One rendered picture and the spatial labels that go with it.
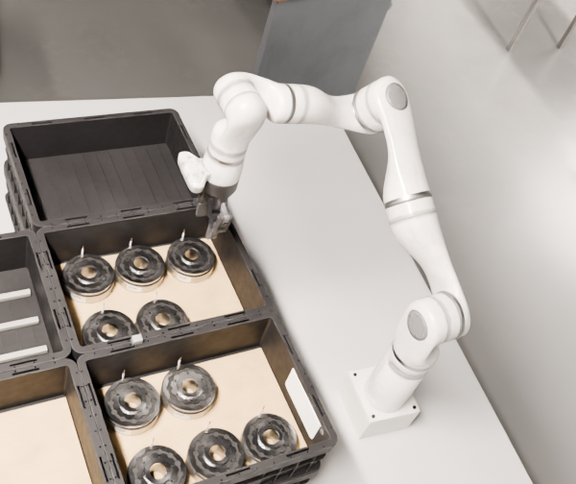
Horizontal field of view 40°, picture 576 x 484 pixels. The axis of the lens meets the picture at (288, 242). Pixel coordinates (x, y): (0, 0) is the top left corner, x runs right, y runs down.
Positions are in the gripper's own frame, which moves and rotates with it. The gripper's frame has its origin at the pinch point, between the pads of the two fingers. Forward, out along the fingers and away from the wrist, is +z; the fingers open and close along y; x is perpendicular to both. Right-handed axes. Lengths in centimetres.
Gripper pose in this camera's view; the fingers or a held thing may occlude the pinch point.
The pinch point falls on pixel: (206, 221)
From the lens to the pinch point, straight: 157.5
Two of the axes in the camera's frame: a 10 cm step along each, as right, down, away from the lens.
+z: -2.6, 6.3, 7.3
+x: -8.9, 1.5, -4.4
